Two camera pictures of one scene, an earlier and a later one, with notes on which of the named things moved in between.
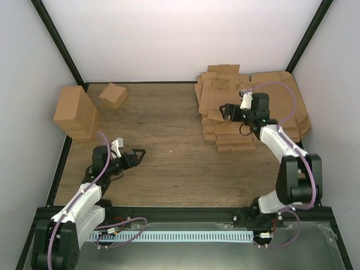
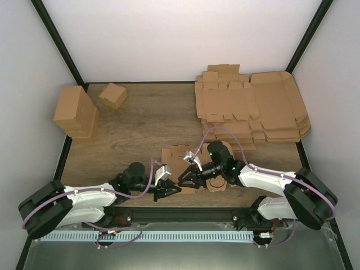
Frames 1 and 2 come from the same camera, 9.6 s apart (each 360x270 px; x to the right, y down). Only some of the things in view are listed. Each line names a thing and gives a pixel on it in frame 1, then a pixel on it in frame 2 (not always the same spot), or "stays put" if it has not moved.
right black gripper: (229, 107) to (198, 178)
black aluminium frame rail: (202, 215) stays put
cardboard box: (212, 98) to (174, 158)
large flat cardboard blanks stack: (286, 106) stays put
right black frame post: (318, 19) stays put
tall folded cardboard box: (75, 111) stays put
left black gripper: (134, 157) to (170, 188)
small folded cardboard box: (114, 95) stays put
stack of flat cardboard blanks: (221, 85) stays put
